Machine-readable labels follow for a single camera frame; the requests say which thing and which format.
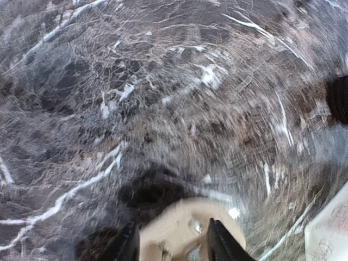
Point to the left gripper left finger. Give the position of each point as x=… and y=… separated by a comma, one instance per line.
x=116, y=244

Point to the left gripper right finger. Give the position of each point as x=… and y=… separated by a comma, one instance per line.
x=222, y=246

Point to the brown pulp cup carrier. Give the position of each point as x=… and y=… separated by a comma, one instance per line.
x=179, y=232

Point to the white paper takeout bag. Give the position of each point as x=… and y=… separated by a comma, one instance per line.
x=326, y=235

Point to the stack of black lids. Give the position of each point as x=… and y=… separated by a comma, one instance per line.
x=337, y=98

